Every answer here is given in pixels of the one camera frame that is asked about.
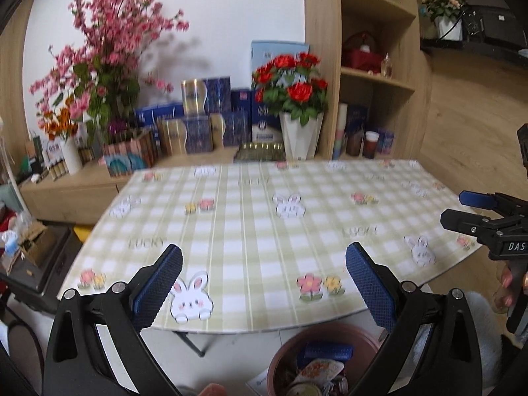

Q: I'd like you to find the green checked tablecloth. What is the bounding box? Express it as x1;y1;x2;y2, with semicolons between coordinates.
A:
58;159;483;335

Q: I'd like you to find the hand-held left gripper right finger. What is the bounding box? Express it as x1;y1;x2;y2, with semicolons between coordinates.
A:
345;242;483;396

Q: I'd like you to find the black furniture top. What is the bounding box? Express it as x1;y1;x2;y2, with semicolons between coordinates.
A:
421;4;528;64

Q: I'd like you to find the dark brown cup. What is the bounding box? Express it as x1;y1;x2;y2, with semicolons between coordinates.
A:
346;132;364;156

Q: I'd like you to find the open cardboard box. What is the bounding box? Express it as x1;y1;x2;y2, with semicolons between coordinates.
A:
18;220;57;265

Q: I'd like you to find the white printed bag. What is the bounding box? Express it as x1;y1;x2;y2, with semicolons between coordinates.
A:
247;373;274;396

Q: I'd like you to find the wooden shelf unit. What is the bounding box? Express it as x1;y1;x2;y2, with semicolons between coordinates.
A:
303;0;432;161

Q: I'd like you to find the red gift basket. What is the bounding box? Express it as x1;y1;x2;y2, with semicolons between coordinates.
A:
342;32;383;73

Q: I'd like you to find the person's right forearm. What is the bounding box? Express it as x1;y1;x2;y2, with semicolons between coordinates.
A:
464;291;528;396

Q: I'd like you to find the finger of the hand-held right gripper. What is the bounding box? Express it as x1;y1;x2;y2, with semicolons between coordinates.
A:
459;191;528;217
441;210;502;237

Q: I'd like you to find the flat blue box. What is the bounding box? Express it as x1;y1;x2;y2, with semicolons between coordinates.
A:
135;103;185;129

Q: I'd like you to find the tall light blue box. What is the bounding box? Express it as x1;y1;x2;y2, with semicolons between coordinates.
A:
251;40;310;91

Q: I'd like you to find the black appliance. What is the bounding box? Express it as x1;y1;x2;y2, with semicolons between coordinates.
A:
0;225;83;314

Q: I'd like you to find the blue coffee box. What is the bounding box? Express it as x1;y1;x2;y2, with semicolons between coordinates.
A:
297;342;354;369

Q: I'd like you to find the floral clear plastic container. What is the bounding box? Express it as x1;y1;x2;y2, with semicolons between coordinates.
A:
295;359;345;387

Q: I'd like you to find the white vase with orange flowers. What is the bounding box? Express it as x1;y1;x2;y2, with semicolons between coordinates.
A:
39;107;84;175

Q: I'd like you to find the gold embossed tray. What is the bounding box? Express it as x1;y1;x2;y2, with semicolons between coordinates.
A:
234;142;286;161

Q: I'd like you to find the person's right hand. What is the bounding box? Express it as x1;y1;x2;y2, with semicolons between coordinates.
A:
493;264;518;312

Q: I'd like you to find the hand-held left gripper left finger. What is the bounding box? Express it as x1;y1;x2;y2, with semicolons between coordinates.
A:
45;244;183;396

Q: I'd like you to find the small purple box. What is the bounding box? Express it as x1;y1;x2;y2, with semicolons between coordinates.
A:
377;129;395;156

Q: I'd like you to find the orange rose plant white pot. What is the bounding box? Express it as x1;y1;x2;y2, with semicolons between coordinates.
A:
421;0;469;41

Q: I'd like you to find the pink blossom arrangement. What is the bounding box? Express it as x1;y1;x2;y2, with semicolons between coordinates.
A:
29;0;190;141

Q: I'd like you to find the red rose plant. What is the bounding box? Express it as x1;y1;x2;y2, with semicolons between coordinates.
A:
251;53;328;126

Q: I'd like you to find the blue box with white label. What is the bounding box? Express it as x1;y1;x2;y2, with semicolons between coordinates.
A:
251;86;285;149

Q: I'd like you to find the gold and blue gift box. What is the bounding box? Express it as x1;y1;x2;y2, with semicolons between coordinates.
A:
210;112;252;149
181;76;232;115
157;116;213;156

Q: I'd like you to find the brown round bin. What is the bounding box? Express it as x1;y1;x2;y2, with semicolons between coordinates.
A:
266;324;382;396

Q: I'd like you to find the dark blue box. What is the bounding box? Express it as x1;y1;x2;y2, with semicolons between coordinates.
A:
231;88;253;114

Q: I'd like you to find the black folding table frame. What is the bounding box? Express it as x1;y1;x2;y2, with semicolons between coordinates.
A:
173;330;207;357

